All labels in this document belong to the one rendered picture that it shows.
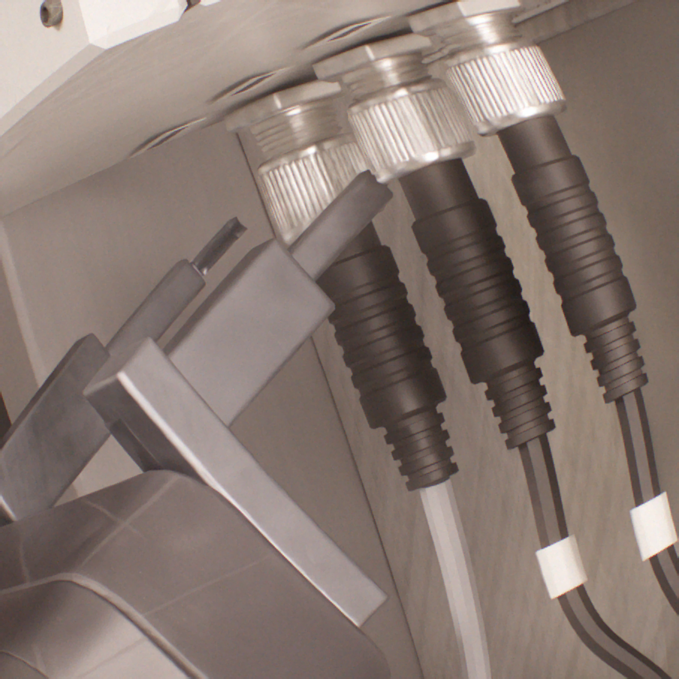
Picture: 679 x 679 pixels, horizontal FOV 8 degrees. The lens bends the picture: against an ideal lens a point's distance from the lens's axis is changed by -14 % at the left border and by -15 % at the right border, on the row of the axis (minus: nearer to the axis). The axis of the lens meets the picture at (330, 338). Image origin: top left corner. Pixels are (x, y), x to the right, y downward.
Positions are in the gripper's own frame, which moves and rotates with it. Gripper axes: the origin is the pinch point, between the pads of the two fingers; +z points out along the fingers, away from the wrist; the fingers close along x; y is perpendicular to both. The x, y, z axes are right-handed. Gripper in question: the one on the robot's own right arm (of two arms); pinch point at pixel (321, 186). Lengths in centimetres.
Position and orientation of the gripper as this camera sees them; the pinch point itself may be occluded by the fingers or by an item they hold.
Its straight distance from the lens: 69.4
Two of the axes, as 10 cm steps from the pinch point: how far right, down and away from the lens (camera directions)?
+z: 5.6, -6.4, 5.3
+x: 5.1, -2.3, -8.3
